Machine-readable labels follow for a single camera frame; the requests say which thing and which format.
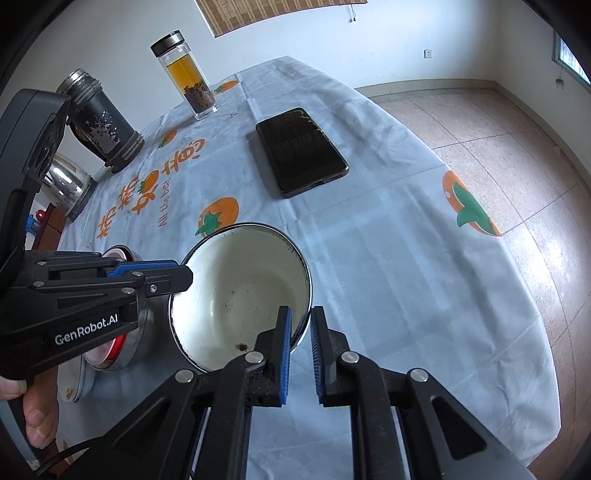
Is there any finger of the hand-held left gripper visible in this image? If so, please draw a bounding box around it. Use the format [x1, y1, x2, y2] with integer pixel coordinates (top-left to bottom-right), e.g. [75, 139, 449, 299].
[58, 264, 194, 311]
[31, 252, 181, 283]

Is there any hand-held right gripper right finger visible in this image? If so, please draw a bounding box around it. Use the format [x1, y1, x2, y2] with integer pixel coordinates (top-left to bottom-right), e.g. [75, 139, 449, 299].
[310, 305, 536, 480]

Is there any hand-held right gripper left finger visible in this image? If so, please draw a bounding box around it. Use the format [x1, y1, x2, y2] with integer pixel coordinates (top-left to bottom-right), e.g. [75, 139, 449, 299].
[62, 305, 293, 480]

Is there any white enamel bowl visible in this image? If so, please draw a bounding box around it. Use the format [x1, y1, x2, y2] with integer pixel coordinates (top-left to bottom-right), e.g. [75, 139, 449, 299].
[168, 223, 312, 374]

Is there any person's left hand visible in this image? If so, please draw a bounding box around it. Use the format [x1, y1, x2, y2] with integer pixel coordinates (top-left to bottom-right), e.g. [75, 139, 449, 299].
[0, 356, 60, 450]

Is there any steel electric kettle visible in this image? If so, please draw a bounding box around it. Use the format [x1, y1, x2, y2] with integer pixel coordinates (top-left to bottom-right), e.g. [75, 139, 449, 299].
[44, 152, 98, 221]

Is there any brown wooden sideboard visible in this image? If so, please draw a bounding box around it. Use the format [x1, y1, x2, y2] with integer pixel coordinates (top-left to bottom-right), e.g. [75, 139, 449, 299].
[28, 203, 71, 251]

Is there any red lined steel bowl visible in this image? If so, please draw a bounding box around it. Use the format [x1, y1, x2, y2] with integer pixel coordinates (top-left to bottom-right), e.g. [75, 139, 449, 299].
[85, 244, 156, 371]

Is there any worn black thermos jug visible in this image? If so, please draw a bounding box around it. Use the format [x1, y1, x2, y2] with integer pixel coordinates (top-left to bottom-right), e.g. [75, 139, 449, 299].
[55, 69, 145, 174]

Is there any orange printed white tablecloth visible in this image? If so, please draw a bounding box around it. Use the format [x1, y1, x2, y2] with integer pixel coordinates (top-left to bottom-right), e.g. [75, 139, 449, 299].
[55, 55, 561, 468]

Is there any large steel bowl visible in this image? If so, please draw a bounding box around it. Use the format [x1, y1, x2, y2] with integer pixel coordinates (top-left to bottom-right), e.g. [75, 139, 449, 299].
[58, 355, 96, 404]

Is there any black smartphone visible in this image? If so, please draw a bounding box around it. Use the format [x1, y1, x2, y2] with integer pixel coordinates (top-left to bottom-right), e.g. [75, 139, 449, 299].
[255, 107, 350, 199]

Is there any glass tea bottle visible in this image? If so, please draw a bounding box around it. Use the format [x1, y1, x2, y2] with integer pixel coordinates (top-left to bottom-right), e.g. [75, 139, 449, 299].
[150, 31, 220, 121]

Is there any bamboo window blind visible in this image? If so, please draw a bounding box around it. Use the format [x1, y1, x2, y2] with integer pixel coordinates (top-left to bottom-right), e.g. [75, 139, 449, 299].
[194, 0, 370, 38]

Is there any window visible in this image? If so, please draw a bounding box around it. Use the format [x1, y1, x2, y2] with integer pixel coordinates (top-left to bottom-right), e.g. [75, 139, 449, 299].
[551, 32, 591, 86]

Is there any black cable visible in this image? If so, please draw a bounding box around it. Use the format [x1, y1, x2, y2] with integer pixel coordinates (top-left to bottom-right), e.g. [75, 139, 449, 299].
[34, 436, 107, 476]

